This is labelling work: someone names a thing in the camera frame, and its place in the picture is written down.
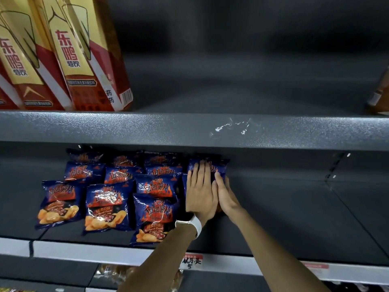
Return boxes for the person's right hand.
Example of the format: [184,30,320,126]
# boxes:
[214,172,244,224]

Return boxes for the person's left hand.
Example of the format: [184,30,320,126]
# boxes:
[185,161,219,227]

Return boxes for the blue chip packet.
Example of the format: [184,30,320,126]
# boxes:
[187,157,230,183]

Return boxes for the person's left forearm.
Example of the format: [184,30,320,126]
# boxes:
[117,225,199,292]

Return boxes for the person's right forearm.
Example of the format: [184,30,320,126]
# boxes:
[232,209,331,292]

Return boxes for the white wrist watch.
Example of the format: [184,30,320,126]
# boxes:
[175,212,203,240]

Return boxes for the grey metal shelf board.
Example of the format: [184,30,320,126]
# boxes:
[0,52,389,152]
[0,143,389,286]

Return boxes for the red white price tag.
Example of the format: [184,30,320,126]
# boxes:
[181,253,204,270]

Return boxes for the rows of blue snack bags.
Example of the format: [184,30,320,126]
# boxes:
[35,148,188,248]

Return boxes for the clear bread package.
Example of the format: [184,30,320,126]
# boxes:
[94,264,185,292]

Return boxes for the red price label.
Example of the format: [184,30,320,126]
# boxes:
[302,261,330,270]

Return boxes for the gold red drink carton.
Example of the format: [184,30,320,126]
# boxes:
[33,0,134,112]
[0,65,22,111]
[0,0,74,111]

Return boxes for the orange drink bottle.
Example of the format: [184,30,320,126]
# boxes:
[366,66,389,115]

